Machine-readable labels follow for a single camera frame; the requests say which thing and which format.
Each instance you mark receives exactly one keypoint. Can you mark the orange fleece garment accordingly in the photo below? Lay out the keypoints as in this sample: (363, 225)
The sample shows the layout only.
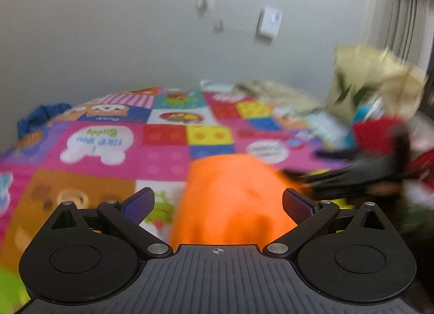
(232, 199)

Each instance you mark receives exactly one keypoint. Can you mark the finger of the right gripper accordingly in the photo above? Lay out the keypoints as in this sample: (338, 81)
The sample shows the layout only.
(335, 181)

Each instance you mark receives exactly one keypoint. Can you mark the red cloth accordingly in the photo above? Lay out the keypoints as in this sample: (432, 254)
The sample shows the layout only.
(377, 136)

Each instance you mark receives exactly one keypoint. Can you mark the blue white plush toy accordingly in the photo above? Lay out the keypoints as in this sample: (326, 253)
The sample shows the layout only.
(372, 109)

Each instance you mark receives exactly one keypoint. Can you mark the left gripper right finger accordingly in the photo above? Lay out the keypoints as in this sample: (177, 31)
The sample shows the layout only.
(312, 220)

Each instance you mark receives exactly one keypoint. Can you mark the white wall socket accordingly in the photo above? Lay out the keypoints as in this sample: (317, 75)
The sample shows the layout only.
(204, 6)

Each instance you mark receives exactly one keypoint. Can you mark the cream tote bag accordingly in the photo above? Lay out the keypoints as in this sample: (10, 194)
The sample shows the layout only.
(362, 73)

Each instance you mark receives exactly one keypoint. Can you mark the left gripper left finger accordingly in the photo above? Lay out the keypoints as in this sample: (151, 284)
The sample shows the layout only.
(124, 219)

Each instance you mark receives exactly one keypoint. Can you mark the colourful cartoon play mat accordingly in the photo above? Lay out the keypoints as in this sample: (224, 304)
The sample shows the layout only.
(113, 146)

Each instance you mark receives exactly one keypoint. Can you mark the beige folded cloth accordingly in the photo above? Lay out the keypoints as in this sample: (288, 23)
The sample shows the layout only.
(279, 94)

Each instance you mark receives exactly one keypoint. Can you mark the white wall box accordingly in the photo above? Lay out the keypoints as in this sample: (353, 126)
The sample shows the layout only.
(269, 23)

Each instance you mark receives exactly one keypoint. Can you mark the grey window curtain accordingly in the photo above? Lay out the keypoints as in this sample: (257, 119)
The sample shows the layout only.
(403, 26)

